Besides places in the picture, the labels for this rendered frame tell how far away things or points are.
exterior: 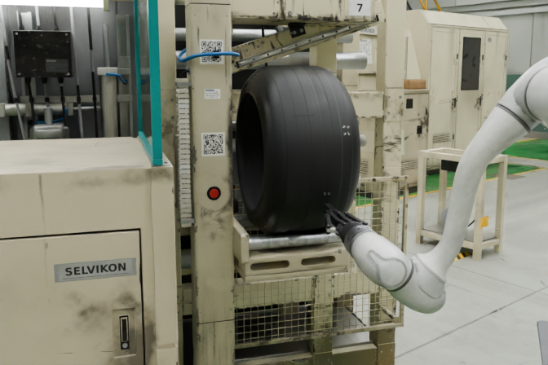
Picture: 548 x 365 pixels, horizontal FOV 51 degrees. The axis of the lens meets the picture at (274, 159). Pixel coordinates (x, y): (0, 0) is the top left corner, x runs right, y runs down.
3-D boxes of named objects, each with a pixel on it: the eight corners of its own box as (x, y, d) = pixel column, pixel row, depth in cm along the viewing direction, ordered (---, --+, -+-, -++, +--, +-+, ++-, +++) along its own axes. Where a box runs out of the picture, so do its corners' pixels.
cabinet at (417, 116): (378, 200, 648) (382, 90, 629) (342, 192, 693) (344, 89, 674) (428, 191, 703) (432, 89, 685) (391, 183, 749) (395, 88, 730)
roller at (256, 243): (241, 237, 186) (243, 251, 185) (245, 236, 182) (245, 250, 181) (341, 229, 196) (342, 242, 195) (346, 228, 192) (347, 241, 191)
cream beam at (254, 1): (220, 18, 202) (219, -25, 200) (208, 24, 226) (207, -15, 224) (376, 22, 219) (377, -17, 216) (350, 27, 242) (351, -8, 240)
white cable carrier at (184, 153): (181, 227, 184) (177, 78, 177) (178, 223, 189) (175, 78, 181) (194, 226, 185) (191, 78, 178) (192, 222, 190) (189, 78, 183)
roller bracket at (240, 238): (240, 265, 178) (240, 235, 177) (217, 230, 216) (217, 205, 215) (251, 264, 179) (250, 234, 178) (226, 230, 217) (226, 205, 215)
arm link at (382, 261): (340, 252, 148) (373, 278, 153) (365, 281, 133) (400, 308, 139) (367, 221, 147) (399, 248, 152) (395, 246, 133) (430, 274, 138)
